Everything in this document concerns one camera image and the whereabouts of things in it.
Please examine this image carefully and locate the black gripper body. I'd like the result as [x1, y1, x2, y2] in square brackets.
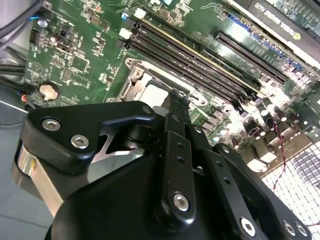
[46, 152, 241, 240]

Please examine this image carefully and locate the silver CPU with green rim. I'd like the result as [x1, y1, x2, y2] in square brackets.
[139, 82, 170, 104]

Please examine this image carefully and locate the metal socket cover frame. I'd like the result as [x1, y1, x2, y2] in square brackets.
[119, 69, 196, 105]

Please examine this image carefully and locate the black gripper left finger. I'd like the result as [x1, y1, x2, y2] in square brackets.
[11, 90, 199, 226]

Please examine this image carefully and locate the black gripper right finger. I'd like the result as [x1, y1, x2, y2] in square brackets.
[183, 94, 314, 240]

